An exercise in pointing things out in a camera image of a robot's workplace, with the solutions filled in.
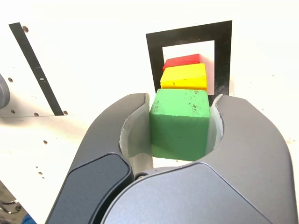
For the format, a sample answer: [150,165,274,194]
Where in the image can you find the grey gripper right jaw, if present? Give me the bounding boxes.
[100,93,298,224]

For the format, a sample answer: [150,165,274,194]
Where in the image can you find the black tape strip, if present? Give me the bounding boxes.
[8,22,65,117]

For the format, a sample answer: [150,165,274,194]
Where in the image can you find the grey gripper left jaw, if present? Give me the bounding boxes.
[44,92,155,224]

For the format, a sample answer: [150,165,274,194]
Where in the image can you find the black tape square outline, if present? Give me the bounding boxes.
[145,20,233,107]

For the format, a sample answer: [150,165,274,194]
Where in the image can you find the green cube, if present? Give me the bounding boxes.
[149,88,211,162]

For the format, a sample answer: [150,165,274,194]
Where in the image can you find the yellow cube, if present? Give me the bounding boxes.
[160,63,208,92]

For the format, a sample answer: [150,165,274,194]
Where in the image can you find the red cube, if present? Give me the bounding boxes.
[162,53,201,72]

